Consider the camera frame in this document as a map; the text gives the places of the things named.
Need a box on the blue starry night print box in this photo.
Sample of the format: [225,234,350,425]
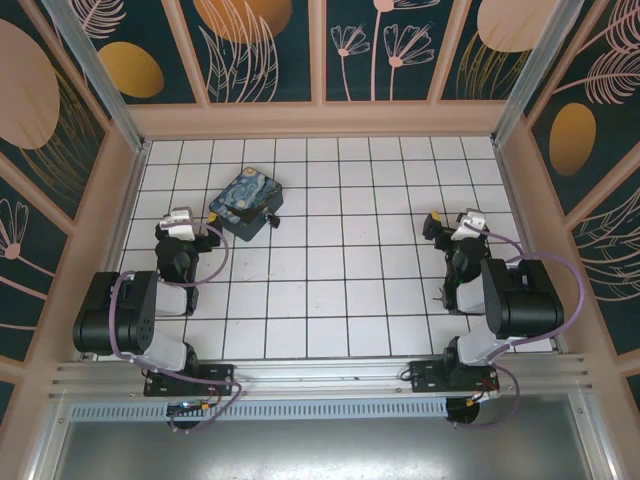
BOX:
[207,167,286,244]

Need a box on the small green circuit board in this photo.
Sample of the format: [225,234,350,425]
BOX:
[166,399,211,417]

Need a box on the grey metal sheet panel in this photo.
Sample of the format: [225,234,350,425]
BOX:
[49,418,601,480]

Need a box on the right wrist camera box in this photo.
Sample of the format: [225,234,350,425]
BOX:
[452,209,488,240]

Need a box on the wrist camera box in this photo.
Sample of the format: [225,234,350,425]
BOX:
[159,208,197,239]
[452,209,488,240]

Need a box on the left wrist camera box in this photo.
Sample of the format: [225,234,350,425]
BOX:
[159,208,197,239]

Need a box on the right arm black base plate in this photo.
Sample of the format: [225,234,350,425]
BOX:
[407,359,501,399]

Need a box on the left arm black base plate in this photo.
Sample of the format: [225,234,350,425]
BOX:
[143,363,236,399]

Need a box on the right aluminium corner post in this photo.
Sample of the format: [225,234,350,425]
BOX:
[492,0,601,147]

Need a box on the aluminium corner post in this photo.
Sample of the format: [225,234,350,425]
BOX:
[492,0,601,147]
[42,0,151,156]

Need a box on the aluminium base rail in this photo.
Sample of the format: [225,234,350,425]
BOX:
[49,355,599,401]

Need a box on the left aluminium corner post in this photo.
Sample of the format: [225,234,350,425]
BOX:
[42,0,151,156]

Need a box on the grey slotted cable duct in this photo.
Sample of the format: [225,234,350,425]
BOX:
[69,397,449,421]

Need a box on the aluminium frame profile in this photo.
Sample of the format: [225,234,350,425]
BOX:
[29,397,74,480]
[569,394,619,480]

